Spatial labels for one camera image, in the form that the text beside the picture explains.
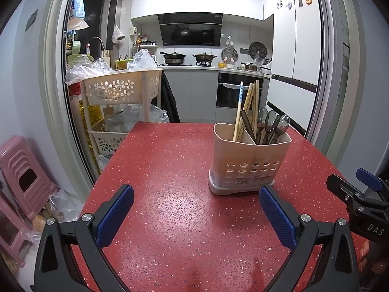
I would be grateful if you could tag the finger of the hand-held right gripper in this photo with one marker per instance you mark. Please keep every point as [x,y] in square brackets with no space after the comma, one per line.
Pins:
[369,178]
[343,187]

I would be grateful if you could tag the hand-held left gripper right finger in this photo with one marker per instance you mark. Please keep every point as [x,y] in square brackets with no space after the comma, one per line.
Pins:
[276,216]

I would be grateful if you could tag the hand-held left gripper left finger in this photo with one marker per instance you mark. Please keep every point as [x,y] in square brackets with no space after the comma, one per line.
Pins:
[117,216]

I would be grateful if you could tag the beige plastic utensil holder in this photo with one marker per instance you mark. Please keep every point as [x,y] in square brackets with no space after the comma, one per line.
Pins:
[231,152]

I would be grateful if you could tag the plain wooden chopstick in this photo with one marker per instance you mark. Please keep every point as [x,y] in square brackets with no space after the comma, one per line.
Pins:
[256,103]

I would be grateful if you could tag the blue patterned wooden chopstick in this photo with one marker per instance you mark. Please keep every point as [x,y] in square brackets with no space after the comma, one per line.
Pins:
[240,103]

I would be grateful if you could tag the person's right hand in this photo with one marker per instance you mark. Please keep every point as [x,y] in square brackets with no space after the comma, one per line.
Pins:
[376,258]

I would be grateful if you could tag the bag of food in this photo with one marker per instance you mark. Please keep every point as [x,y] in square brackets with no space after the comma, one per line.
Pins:
[63,206]

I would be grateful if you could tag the clear plastic bag in cart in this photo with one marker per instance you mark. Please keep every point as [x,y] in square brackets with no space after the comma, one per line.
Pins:
[130,117]

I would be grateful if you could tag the pink plastic stool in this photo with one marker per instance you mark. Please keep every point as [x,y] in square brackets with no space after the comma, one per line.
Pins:
[27,170]
[12,231]

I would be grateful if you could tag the yellow oil bottle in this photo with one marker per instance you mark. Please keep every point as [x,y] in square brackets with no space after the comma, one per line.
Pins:
[80,118]

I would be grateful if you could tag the black hanging garment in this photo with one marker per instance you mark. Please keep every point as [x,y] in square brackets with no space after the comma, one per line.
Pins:
[170,100]

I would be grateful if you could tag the cream plastic storage cart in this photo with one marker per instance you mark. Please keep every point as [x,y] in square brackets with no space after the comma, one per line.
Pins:
[112,88]

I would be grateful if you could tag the black built-in oven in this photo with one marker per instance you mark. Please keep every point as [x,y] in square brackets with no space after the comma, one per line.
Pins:
[228,94]

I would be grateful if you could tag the crumpled clear plastic bag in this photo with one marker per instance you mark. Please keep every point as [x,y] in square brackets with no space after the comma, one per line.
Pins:
[88,71]

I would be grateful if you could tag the small steel saucepan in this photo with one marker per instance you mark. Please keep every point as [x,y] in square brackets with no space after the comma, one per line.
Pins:
[250,67]

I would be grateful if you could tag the tall clear plastic bag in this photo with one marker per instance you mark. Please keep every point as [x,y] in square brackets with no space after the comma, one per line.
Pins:
[142,60]

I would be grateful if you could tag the white refrigerator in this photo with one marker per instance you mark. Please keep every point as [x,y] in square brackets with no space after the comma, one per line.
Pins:
[297,36]

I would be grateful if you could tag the wooden knife block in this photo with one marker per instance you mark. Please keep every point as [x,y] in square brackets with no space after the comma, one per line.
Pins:
[106,56]

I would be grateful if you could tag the round metal steamer rack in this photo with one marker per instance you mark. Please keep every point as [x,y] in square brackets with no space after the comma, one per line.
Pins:
[257,49]

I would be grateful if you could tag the black wok with lid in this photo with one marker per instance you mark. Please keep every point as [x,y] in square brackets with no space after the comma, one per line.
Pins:
[173,57]

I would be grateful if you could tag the dark cooking pot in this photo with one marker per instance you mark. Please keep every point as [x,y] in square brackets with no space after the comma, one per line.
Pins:
[205,58]

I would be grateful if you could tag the seasoning rack with bottles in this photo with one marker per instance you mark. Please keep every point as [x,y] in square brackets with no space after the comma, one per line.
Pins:
[146,44]

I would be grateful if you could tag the black kitchen faucet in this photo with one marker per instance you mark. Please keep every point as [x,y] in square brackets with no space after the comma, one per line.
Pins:
[97,41]

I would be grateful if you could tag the hanging white plastic bag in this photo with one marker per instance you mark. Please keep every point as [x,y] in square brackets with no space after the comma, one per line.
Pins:
[117,35]

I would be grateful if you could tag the black range hood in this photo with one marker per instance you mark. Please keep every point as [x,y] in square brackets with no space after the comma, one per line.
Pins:
[190,30]

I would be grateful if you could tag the dark wall panel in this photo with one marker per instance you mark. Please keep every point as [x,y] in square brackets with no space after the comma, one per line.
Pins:
[31,19]

